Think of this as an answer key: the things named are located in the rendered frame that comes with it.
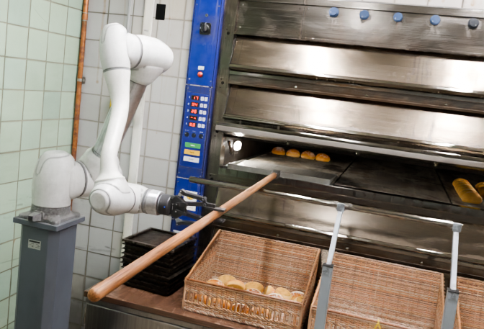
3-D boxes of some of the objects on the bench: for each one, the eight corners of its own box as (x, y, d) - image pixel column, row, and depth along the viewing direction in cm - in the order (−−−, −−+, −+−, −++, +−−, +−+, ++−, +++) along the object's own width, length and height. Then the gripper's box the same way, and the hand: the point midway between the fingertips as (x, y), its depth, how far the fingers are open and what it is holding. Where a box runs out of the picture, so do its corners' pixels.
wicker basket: (321, 301, 282) (328, 249, 279) (436, 327, 266) (445, 272, 263) (303, 339, 236) (312, 278, 232) (441, 373, 220) (452, 308, 217)
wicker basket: (212, 277, 297) (217, 227, 294) (315, 299, 283) (322, 248, 280) (178, 309, 250) (185, 251, 247) (299, 338, 236) (308, 276, 233)
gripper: (168, 180, 198) (230, 191, 192) (163, 223, 200) (225, 235, 194) (159, 183, 191) (223, 194, 185) (155, 227, 193) (218, 240, 186)
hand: (214, 214), depth 190 cm, fingers closed on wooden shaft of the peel, 3 cm apart
